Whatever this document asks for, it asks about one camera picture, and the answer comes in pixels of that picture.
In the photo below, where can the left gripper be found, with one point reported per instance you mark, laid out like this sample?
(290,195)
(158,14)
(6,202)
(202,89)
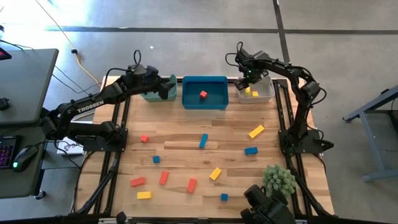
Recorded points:
(149,79)

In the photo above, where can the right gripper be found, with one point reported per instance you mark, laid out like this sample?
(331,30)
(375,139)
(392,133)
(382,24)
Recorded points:
(255,70)

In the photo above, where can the small yellow block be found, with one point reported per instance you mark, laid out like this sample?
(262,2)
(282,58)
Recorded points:
(247,91)

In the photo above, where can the yellow wooden cube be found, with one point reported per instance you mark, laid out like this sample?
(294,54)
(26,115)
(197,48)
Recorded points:
(255,94)

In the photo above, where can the red wooden cube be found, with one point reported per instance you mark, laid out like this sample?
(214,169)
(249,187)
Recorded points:
(144,138)
(203,94)

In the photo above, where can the long yellow block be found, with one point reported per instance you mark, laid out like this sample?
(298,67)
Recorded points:
(256,131)

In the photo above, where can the long blue block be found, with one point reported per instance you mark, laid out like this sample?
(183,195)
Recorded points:
(203,141)

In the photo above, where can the blue arch block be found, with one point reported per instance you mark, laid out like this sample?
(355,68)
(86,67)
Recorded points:
(251,151)

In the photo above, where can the blue wooden cube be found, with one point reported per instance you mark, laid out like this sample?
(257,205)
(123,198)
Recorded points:
(156,159)
(224,197)

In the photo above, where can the red rectangular block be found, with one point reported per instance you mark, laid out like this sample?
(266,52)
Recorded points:
(163,177)
(137,182)
(191,185)

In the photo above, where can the yellow rectangular block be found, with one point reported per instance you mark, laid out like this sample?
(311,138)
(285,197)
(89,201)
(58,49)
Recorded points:
(215,173)
(144,195)

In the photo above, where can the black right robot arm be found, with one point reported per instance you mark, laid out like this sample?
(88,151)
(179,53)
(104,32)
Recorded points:
(300,118)

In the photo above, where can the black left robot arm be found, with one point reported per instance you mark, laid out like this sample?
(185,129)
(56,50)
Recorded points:
(93,104)

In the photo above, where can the light grey plastic bin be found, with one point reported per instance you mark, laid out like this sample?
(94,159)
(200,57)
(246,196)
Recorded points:
(265,93)

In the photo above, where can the teal plastic bin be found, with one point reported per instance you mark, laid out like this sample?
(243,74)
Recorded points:
(149,98)

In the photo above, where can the blue plastic bin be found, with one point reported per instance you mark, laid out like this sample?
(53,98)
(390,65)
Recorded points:
(214,102)

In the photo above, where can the green artificial plant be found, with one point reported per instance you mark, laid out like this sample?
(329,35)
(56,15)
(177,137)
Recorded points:
(279,177)

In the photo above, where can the white paper sheet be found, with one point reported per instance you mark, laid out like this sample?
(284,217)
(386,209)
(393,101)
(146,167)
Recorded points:
(66,149)

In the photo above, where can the white label strip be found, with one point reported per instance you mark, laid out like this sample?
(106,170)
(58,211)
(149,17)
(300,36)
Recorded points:
(109,220)

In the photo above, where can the black computer mouse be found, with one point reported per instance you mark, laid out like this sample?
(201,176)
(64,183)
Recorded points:
(25,157)

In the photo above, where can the small black device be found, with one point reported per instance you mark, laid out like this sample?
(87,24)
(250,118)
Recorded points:
(3,104)

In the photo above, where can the black caster wheel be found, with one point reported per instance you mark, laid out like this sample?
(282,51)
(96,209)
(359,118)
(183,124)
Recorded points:
(40,195)

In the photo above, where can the black device with red light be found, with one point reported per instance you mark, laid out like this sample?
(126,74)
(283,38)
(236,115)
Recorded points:
(4,54)

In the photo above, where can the backlit black keyboard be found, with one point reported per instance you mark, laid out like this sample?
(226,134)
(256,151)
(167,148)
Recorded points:
(7,152)

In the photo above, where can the dark grey desk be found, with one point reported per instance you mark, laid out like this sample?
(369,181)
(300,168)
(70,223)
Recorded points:
(21,183)

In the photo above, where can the black aluminium table frame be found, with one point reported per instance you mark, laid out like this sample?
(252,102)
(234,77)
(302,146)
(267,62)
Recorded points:
(280,83)

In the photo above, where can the black camera rig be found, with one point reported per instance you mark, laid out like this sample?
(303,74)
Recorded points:
(267,208)

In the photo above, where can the blue-grey desk frame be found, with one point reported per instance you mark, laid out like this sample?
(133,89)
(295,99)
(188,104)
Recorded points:
(371,140)

